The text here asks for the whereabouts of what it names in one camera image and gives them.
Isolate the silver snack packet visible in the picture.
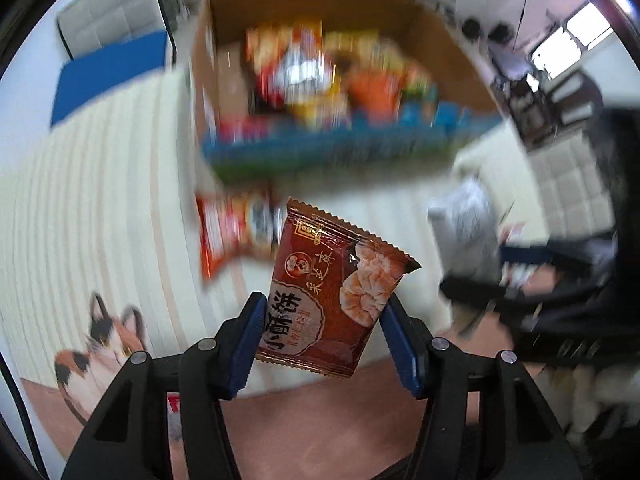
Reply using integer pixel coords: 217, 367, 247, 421
427, 175, 506, 281

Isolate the blue cushion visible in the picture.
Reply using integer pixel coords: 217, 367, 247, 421
50, 30, 174, 127

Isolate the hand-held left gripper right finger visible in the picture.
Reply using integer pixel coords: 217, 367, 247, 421
379, 291, 583, 480

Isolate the cat print tablecloth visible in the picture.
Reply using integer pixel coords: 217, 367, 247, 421
0, 60, 546, 480

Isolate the dark wooden chair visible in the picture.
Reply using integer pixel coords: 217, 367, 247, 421
492, 70, 608, 150

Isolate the red panda print packet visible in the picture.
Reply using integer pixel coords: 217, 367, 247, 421
196, 192, 281, 281

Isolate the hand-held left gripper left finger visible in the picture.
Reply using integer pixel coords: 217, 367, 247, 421
60, 291, 269, 480

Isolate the cardboard box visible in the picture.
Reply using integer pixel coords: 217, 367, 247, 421
187, 0, 506, 186

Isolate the large red yellow snack bag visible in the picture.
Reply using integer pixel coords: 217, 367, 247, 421
245, 22, 346, 111

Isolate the white quilted swivel chair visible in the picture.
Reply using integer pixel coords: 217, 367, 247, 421
520, 152, 636, 441

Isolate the silver red jelly packet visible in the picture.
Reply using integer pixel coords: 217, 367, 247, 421
166, 394, 185, 442

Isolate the green candy packet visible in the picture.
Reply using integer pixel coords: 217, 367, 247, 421
405, 62, 437, 105

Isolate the window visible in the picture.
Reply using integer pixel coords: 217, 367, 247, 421
532, 2, 618, 68

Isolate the orange snack packet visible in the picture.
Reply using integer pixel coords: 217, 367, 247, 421
345, 67, 406, 116

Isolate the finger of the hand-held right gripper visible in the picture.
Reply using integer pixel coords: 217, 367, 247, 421
439, 270, 548, 333
497, 232, 618, 272

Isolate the brown red pastry packet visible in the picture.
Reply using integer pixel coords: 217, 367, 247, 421
254, 197, 422, 378

